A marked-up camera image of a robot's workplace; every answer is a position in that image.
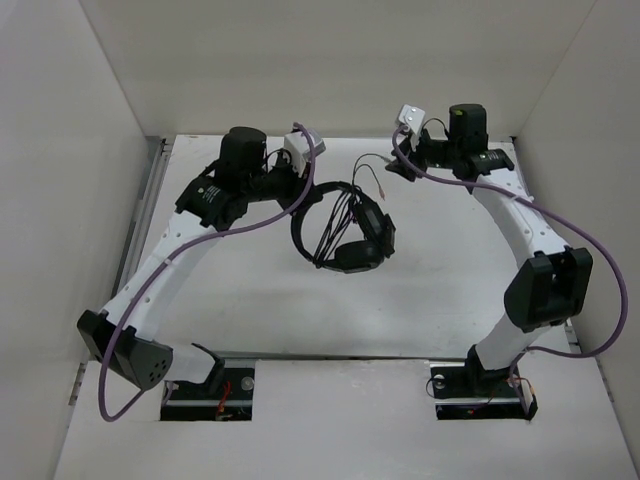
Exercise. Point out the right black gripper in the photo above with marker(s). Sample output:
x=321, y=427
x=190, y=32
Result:
x=423, y=136

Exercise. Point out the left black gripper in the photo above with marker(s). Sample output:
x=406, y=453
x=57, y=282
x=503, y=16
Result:
x=299, y=183

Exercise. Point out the black headphones with cable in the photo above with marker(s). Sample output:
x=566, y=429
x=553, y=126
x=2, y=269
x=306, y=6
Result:
x=357, y=236

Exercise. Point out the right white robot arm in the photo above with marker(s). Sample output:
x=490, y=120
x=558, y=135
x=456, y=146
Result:
x=551, y=283

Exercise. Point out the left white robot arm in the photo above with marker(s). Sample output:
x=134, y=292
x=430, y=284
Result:
x=121, y=335

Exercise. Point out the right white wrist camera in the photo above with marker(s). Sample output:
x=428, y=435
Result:
x=411, y=120

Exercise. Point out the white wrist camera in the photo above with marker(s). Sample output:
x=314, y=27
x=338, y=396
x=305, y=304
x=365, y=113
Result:
x=300, y=151
x=411, y=120

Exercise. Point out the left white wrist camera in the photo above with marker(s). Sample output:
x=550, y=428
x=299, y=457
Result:
x=300, y=151

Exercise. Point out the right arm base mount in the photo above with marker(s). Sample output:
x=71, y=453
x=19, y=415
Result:
x=456, y=398

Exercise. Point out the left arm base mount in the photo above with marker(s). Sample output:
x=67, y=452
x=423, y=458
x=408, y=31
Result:
x=232, y=401

